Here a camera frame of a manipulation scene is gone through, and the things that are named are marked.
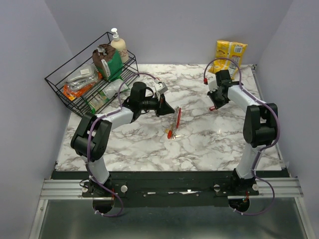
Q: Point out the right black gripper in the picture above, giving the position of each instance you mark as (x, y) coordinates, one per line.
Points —
(216, 104)

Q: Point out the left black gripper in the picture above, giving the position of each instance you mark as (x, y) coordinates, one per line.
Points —
(163, 107)

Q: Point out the metal red key organizer plate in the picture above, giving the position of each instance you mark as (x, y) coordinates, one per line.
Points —
(176, 118)

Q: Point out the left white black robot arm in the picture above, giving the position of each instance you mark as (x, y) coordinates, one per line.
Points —
(92, 134)

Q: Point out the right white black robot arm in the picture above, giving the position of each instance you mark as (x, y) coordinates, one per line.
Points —
(260, 128)

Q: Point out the small red key tag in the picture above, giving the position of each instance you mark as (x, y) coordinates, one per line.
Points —
(170, 134)

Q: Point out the silver key left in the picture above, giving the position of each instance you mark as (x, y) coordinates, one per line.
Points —
(175, 136)

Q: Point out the yellow chips bag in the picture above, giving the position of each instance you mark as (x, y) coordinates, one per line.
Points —
(226, 50)

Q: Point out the green white snack packet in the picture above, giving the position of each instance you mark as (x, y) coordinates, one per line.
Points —
(100, 92)

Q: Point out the brown green bag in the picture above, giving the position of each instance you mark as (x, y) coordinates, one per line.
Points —
(109, 59)

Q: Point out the cream pump lotion bottle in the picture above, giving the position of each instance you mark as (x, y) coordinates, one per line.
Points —
(120, 45)

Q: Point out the clear plastic packet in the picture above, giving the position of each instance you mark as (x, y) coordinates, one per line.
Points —
(82, 77)

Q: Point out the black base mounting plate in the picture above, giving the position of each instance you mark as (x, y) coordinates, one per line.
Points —
(167, 189)

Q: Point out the orange snack packet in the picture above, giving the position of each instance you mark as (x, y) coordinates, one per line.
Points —
(73, 94)

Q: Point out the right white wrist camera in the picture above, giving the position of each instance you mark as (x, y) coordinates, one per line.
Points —
(212, 83)

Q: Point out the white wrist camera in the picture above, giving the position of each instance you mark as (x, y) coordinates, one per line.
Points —
(160, 87)
(212, 83)

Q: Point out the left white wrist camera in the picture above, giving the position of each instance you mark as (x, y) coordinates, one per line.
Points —
(160, 87)

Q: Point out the black wire rack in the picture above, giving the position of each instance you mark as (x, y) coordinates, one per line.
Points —
(57, 79)

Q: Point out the aluminium rail frame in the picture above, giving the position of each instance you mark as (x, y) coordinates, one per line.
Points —
(266, 218)

